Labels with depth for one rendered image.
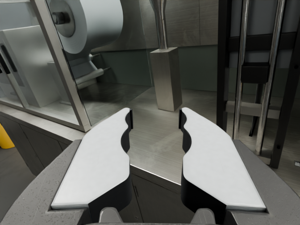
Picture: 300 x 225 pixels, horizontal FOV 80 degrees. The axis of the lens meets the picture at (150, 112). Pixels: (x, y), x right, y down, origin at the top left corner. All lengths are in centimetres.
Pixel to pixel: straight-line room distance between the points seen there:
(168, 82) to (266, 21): 44
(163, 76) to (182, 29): 31
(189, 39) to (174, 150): 59
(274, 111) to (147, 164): 37
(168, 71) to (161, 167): 40
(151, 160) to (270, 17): 47
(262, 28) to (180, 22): 58
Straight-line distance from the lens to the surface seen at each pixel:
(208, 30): 96
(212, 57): 98
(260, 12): 48
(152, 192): 69
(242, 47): 47
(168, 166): 57
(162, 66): 78
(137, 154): 63
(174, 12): 102
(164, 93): 82
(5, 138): 315
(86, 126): 84
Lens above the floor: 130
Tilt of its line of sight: 27 degrees down
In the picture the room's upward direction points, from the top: 10 degrees counter-clockwise
